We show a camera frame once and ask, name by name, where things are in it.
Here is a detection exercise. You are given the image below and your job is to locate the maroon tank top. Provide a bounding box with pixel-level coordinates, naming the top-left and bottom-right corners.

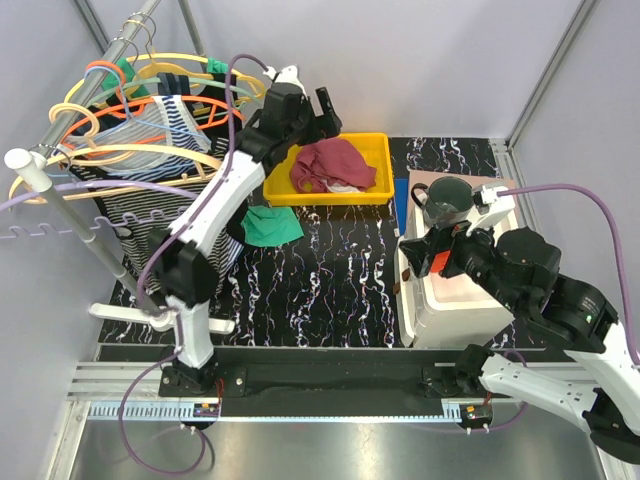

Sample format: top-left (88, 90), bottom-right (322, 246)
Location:
top-left (289, 138), bottom-right (377, 193)

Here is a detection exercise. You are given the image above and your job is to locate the white foam box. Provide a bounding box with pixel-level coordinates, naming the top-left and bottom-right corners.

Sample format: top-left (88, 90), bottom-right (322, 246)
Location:
top-left (394, 200), bottom-right (518, 349)

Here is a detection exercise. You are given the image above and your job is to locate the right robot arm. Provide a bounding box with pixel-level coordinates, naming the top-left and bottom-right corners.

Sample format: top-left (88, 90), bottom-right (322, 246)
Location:
top-left (399, 222), bottom-right (639, 464)

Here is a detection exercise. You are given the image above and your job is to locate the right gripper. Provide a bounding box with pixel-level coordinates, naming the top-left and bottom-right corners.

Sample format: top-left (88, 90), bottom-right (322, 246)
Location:
top-left (396, 208), bottom-right (523, 311)

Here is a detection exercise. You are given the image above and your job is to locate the beige plastic hanger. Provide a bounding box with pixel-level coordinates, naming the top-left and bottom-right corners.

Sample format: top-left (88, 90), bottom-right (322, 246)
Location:
top-left (8, 99), bottom-right (228, 204)

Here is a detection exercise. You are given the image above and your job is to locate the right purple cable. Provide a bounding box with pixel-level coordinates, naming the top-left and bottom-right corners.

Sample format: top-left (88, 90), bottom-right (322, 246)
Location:
top-left (467, 183), bottom-right (640, 436)

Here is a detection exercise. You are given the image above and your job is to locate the orange plastic hanger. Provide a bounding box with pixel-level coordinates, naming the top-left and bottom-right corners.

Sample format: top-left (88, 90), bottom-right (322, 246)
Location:
top-left (60, 53), bottom-right (266, 150)

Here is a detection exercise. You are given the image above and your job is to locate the dark green mug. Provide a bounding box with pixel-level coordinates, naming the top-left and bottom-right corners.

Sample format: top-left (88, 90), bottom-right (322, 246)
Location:
top-left (409, 177), bottom-right (474, 227)

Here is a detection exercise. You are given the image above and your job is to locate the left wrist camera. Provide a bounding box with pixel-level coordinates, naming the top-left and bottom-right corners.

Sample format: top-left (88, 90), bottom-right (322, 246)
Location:
top-left (263, 65), bottom-right (306, 94)

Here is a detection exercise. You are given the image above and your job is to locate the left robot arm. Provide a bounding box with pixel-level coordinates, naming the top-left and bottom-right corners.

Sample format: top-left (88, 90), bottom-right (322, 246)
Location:
top-left (149, 83), bottom-right (342, 396)

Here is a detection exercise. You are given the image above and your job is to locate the white tank top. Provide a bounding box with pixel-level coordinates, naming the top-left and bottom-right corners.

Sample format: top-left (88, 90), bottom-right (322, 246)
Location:
top-left (325, 182), bottom-right (362, 194)

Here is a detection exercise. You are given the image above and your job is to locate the blue board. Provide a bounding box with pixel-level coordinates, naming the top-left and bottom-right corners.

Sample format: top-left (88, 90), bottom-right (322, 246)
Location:
top-left (394, 177), bottom-right (409, 236)

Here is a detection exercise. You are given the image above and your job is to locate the blue striped tank top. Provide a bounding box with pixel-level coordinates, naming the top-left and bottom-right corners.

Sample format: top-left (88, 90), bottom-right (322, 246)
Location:
top-left (89, 93), bottom-right (214, 181)

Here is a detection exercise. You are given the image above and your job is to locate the red cube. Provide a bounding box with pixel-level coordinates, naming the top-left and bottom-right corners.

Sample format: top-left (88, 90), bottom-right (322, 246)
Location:
top-left (431, 251), bottom-right (450, 273)

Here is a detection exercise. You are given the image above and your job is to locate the metal clothes rail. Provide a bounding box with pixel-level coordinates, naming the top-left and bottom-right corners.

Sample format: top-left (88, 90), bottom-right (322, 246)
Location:
top-left (29, 0), bottom-right (160, 156)

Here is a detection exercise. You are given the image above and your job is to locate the yellow plastic hanger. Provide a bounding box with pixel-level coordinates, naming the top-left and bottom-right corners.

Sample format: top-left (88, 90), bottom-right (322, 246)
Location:
top-left (64, 52), bottom-right (266, 108)

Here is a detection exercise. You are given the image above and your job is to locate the green cloth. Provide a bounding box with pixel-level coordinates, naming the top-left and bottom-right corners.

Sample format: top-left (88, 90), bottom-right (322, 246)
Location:
top-left (241, 206), bottom-right (304, 248)

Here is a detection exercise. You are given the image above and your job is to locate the yellow plastic bin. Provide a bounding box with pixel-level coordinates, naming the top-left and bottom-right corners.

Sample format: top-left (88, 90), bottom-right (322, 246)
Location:
top-left (262, 133), bottom-right (395, 207)

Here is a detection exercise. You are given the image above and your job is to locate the green plastic hanger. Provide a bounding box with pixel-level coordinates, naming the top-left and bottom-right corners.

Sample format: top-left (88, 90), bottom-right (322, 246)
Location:
top-left (89, 77), bottom-right (266, 105)

